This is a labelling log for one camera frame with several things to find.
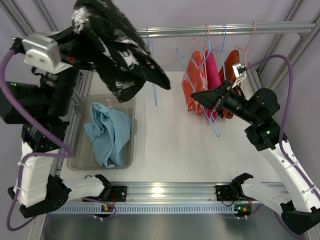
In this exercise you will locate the pink hanger rightmost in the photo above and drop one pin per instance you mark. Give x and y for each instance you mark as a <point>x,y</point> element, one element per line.
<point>246,49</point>

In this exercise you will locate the light blue trousers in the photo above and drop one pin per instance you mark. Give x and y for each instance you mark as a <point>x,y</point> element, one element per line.
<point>109,131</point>

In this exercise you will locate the orange red patterned garment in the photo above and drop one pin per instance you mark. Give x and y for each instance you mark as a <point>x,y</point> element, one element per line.
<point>190,84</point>

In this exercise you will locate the left aluminium frame post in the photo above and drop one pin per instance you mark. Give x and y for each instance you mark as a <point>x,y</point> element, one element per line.
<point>19,18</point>

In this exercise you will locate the magenta garment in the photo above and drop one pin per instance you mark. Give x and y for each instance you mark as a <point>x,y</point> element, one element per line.
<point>211,70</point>

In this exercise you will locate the right aluminium frame post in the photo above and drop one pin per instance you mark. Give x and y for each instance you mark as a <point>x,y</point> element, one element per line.
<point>272,74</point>

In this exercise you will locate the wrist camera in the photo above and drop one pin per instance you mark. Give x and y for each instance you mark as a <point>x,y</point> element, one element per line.
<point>42,52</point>
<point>240,73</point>

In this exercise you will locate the clear plastic bin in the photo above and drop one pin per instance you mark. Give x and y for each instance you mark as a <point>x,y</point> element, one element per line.
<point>83,152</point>

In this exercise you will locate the aluminium frame post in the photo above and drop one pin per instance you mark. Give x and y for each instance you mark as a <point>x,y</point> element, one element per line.
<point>272,74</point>
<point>19,18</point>

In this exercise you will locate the aluminium hanging rail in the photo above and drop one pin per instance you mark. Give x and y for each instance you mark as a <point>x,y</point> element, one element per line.
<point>134,36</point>

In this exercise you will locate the slotted cable duct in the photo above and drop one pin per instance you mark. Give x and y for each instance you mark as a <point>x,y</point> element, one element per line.
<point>127,209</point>

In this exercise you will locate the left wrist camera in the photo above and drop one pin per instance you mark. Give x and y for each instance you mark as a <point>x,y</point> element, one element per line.
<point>42,52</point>

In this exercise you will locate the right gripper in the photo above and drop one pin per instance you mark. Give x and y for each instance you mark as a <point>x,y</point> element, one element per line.
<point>221,97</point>

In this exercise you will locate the pink hanger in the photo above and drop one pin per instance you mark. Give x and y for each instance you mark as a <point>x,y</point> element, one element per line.
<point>200,60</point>
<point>246,49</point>

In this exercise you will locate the light blue wire hanger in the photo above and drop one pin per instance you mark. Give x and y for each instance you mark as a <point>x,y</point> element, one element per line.
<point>150,46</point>

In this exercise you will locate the orange yellow patterned garment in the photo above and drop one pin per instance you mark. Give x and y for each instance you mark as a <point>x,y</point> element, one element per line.
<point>227,72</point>

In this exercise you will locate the black white patterned garment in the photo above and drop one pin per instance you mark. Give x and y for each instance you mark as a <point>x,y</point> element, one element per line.
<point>123,67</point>

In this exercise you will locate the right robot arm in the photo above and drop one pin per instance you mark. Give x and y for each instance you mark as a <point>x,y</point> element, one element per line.
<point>299,207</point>

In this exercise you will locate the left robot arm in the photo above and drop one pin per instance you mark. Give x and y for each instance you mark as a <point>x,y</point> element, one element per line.
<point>40,110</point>

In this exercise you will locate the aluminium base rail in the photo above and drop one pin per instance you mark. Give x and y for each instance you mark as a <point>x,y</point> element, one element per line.
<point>170,192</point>

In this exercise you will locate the pink hanger middle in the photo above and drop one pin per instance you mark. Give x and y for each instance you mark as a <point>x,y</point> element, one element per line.
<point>200,60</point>

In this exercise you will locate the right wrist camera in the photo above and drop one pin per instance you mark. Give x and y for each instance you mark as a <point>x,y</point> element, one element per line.
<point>240,73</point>

